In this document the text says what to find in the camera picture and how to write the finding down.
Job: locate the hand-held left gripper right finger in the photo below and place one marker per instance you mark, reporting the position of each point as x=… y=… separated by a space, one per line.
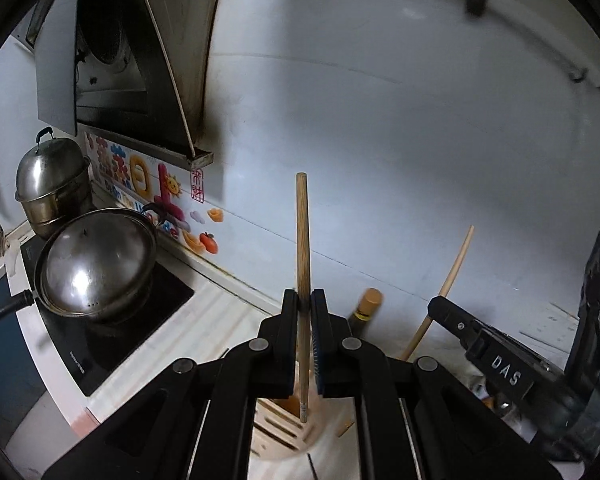
x=318 y=310

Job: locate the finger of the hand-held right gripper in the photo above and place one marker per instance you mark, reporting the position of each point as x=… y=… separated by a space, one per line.
x=452 y=316

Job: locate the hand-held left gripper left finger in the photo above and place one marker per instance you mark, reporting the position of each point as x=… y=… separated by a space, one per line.
x=291 y=310

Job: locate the brown wooden chopstick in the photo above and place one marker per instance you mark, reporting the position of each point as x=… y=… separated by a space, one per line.
x=302 y=235

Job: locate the wooden slotted utensil holder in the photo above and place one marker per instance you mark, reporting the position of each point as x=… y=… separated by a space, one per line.
x=277 y=432

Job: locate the dark sauce bottle yellow cap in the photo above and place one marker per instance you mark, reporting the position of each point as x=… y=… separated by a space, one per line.
x=370 y=302

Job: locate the wooden stick piece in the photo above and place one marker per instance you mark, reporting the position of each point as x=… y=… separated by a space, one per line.
x=345 y=428

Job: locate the black induction cooktop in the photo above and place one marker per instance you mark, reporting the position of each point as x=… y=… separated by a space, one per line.
x=130 y=330

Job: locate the steel wok lid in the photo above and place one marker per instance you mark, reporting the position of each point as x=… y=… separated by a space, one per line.
x=95 y=260

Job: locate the steel steamer pot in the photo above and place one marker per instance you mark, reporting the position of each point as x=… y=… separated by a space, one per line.
x=50 y=175

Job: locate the blue cabinet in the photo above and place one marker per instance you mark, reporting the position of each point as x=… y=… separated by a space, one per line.
x=5 y=360

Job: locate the black range hood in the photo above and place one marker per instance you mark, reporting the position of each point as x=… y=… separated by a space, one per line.
x=110 y=60

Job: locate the black pipe clip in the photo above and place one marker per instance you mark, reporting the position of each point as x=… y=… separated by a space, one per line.
x=475 y=3

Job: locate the colourful wall sticker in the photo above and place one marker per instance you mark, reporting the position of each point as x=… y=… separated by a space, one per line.
x=130 y=180

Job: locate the white wall pipe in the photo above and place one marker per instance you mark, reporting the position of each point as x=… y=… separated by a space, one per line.
x=530 y=25

